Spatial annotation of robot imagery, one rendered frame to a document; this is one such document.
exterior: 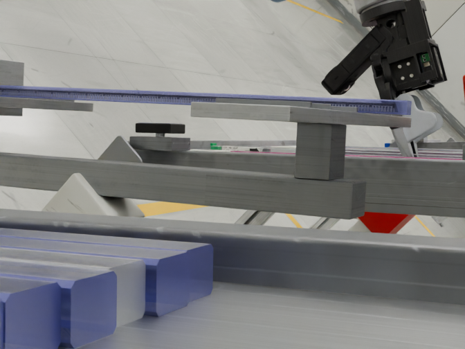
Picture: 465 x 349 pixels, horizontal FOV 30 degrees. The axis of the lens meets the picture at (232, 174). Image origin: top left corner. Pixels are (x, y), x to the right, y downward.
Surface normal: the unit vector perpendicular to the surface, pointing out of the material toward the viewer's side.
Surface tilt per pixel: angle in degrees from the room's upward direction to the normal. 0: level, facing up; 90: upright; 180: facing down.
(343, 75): 93
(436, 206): 90
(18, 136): 0
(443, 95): 90
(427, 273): 90
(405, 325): 44
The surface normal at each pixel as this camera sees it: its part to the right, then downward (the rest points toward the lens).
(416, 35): -0.41, 0.04
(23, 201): 0.65, -0.69
